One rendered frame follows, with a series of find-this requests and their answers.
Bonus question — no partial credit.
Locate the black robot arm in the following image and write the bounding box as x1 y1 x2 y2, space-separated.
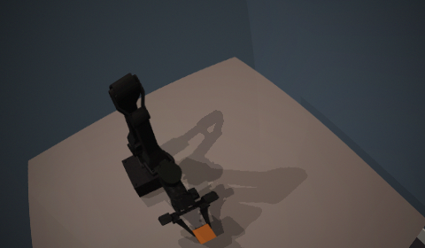
109 73 200 211

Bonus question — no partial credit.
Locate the orange cube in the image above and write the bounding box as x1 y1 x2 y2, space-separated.
191 224 216 244

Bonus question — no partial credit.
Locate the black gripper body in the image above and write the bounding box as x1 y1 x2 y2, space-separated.
158 185 219 226

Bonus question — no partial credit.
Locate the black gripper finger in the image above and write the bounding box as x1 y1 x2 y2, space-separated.
199 205 212 228
173 219 195 236

